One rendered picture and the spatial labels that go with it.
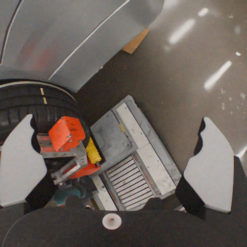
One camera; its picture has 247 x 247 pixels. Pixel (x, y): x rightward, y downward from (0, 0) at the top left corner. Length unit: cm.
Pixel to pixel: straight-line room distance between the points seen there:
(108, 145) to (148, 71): 69
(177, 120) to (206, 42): 70
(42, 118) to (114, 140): 73
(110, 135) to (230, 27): 137
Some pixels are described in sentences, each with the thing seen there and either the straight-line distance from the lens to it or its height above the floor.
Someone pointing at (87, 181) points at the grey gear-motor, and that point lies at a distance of 152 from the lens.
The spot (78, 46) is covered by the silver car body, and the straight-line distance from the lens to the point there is 51.
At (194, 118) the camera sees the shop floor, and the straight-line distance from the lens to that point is 119.
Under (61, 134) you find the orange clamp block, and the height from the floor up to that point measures 88.
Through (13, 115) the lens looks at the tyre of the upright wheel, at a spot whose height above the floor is 101.
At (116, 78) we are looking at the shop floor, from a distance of 150.
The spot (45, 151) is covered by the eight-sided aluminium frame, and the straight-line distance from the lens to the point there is 49.
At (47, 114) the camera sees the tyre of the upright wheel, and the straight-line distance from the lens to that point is 51.
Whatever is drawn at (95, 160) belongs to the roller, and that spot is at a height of 53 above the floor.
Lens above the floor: 118
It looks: 60 degrees down
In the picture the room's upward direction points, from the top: 78 degrees counter-clockwise
